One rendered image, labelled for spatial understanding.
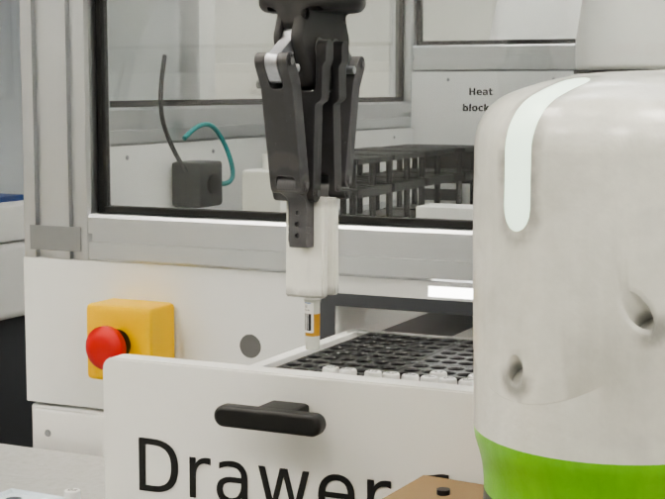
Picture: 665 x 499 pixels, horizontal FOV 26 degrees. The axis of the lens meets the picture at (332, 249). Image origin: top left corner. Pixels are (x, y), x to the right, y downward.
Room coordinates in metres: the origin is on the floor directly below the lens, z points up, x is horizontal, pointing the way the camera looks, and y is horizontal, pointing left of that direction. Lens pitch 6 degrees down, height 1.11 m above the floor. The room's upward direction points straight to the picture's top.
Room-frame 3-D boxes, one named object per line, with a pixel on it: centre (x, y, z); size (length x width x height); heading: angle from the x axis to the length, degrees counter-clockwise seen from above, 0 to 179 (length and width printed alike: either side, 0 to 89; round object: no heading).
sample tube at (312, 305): (1.02, 0.01, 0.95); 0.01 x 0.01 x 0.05
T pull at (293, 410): (0.89, 0.03, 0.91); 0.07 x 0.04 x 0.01; 65
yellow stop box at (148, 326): (1.33, 0.19, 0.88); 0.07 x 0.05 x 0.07; 65
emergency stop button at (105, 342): (1.30, 0.20, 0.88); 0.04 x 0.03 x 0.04; 65
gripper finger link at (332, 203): (1.03, 0.01, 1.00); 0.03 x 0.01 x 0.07; 64
